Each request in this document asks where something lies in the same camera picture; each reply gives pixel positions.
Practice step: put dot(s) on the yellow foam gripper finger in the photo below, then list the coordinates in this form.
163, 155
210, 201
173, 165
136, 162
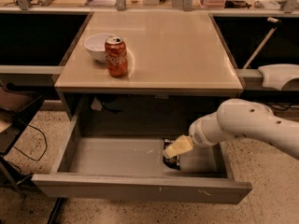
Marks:
181, 145

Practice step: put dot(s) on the black rxbar chocolate wrapper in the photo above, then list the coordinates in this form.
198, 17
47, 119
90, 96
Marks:
172, 163

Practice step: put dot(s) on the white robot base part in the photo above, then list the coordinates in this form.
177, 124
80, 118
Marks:
276, 76

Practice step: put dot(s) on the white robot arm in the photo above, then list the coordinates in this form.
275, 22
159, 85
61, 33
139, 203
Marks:
237, 118

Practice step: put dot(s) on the grey counter cabinet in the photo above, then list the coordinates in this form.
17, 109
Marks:
178, 69

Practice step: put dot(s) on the open grey top drawer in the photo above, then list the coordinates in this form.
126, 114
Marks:
117, 154

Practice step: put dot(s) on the red coca-cola can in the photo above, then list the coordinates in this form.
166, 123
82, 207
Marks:
116, 56

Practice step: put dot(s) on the white ceramic bowl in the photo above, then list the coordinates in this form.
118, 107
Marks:
95, 45

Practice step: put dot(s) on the dark chair at left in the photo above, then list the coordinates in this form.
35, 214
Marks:
17, 109

